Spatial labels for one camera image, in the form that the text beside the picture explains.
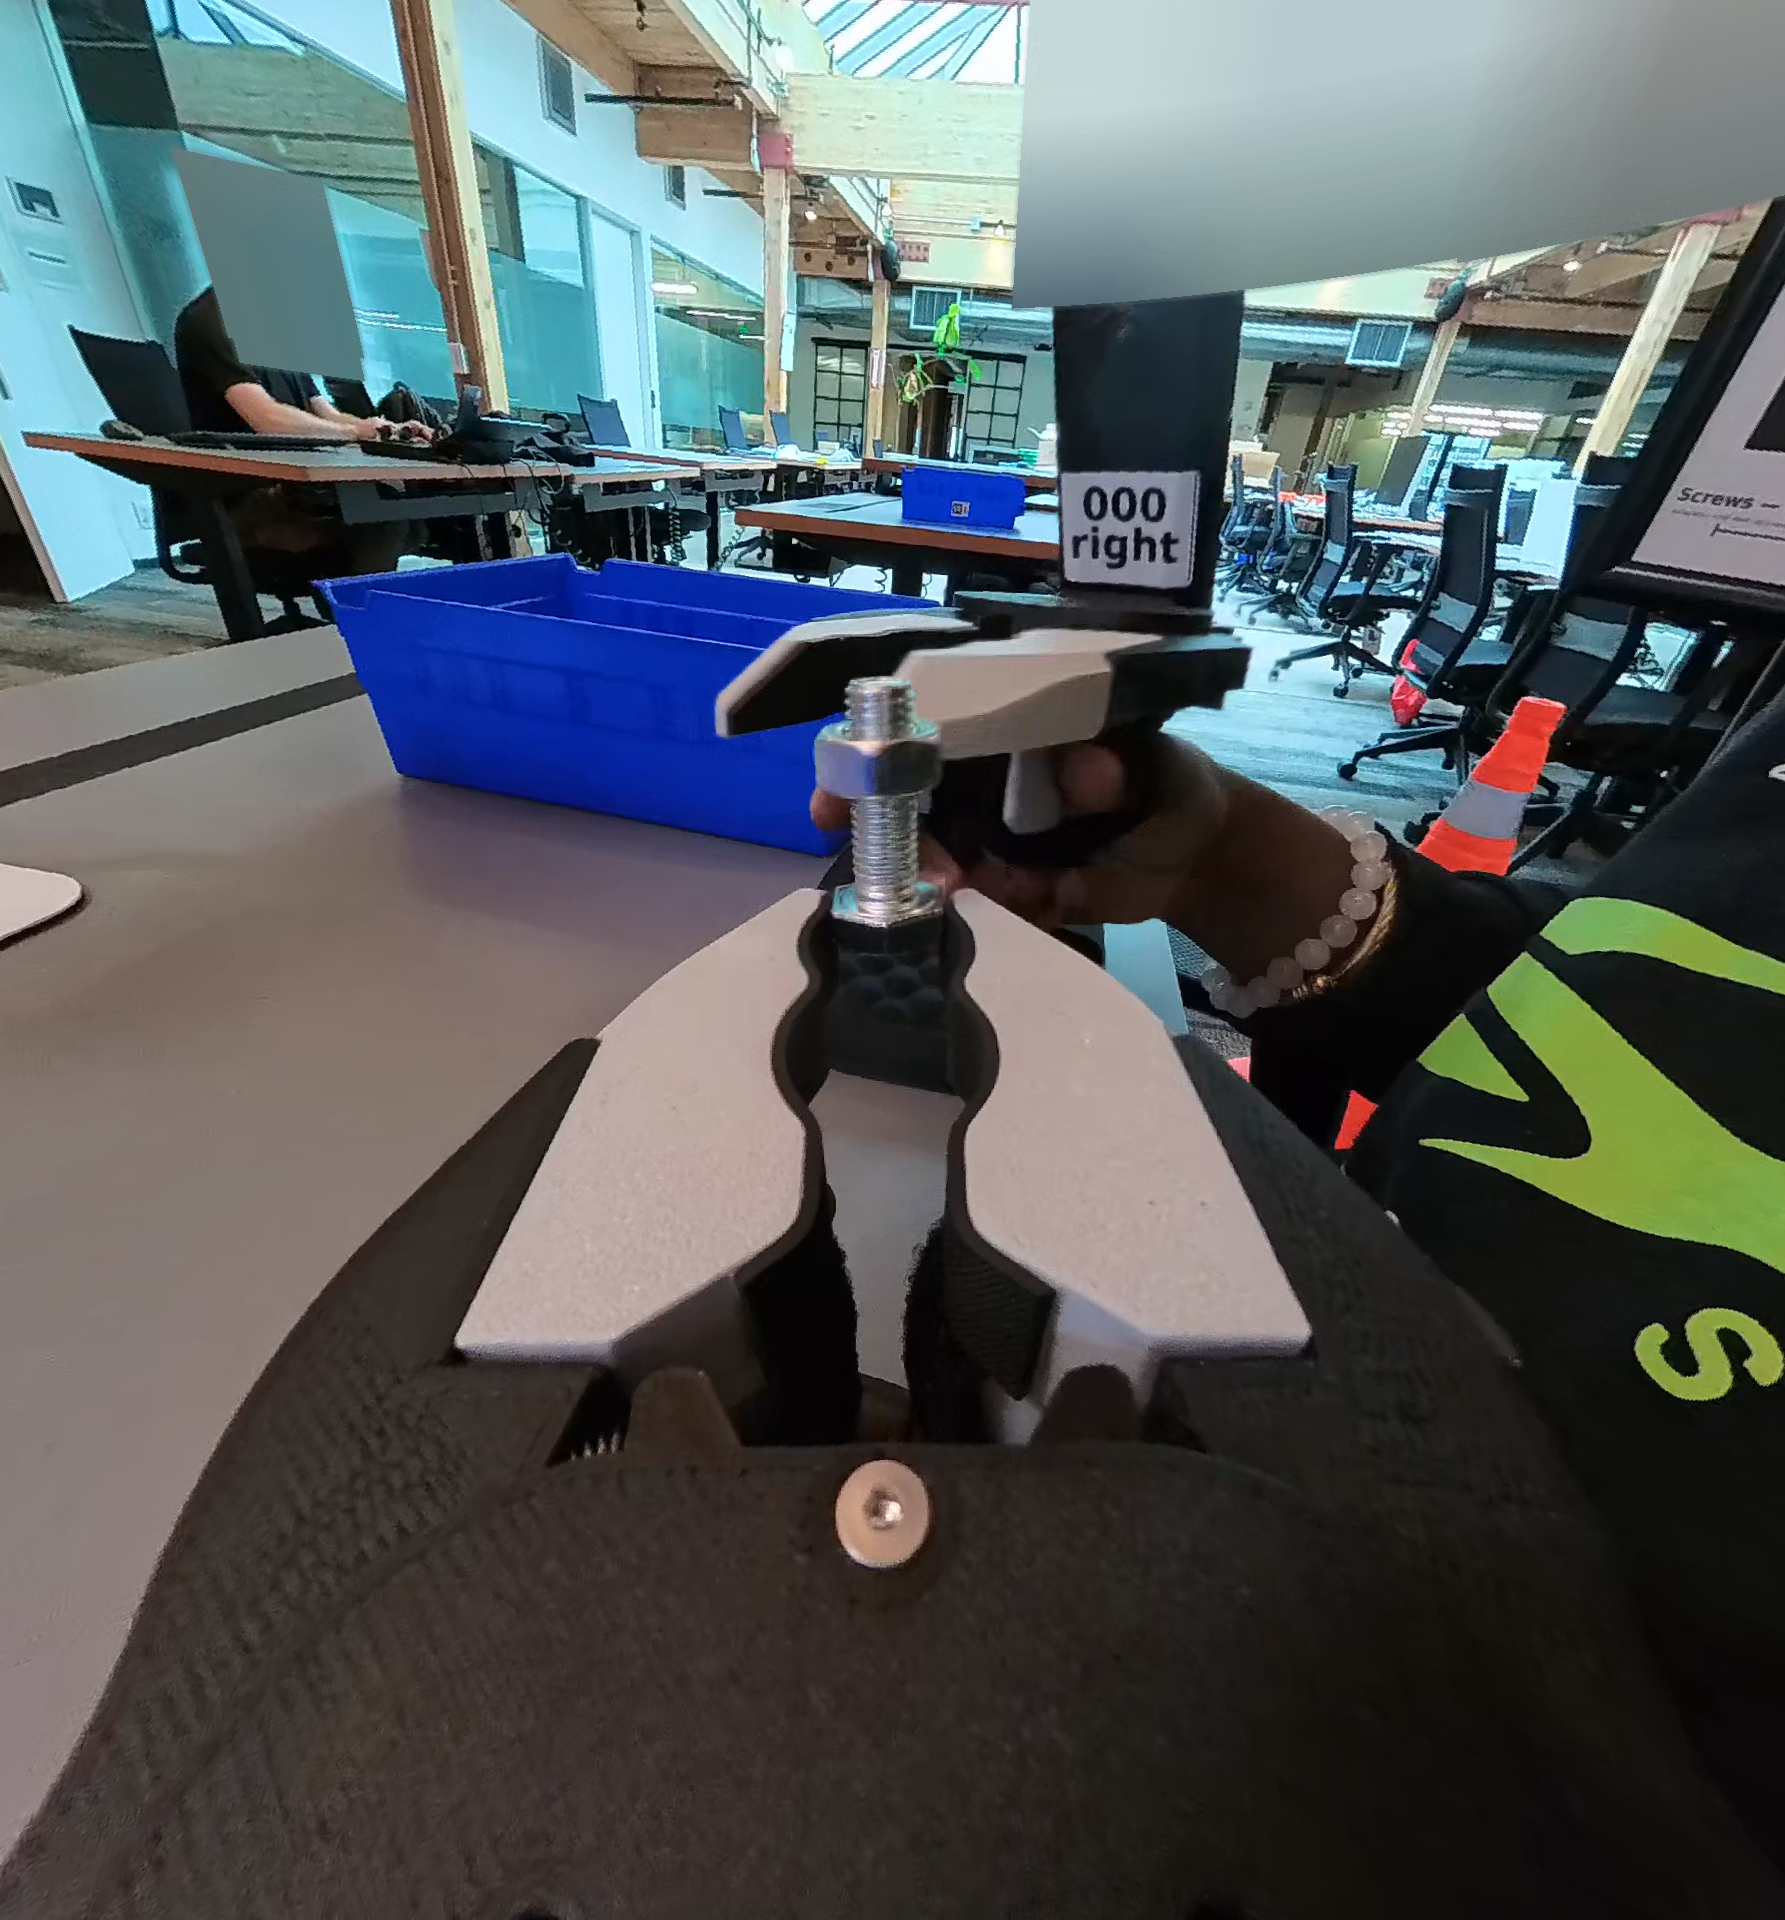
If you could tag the large steel bolt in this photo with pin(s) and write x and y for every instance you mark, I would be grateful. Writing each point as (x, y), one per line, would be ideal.
(888, 855)

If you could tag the person's black printed shirt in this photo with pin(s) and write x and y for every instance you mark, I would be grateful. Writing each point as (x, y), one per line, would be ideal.
(1658, 1501)

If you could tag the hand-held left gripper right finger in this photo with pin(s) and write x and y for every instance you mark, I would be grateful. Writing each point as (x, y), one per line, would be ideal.
(1132, 1170)

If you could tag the black framed instruction sign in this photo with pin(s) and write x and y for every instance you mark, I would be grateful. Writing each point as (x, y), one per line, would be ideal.
(1763, 391)

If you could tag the black foam pad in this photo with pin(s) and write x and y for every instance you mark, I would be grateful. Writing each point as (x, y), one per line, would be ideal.
(893, 1020)

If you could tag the large steel hex nut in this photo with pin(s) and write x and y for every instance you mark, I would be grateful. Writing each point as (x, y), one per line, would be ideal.
(876, 764)

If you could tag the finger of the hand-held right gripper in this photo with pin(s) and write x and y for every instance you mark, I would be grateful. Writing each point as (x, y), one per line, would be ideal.
(1026, 683)
(817, 669)

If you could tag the person's right hand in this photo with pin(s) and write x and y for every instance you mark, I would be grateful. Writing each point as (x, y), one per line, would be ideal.
(1162, 839)

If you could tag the person's right forearm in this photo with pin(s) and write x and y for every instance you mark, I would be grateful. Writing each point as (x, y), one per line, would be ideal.
(1418, 989)

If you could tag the orange traffic cone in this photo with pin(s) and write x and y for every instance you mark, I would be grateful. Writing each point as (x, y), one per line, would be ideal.
(1499, 797)

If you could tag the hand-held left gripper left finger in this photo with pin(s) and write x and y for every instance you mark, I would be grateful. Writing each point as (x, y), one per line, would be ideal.
(637, 1170)

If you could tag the blue plastic bin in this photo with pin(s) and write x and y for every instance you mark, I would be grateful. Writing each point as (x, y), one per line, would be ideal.
(561, 706)

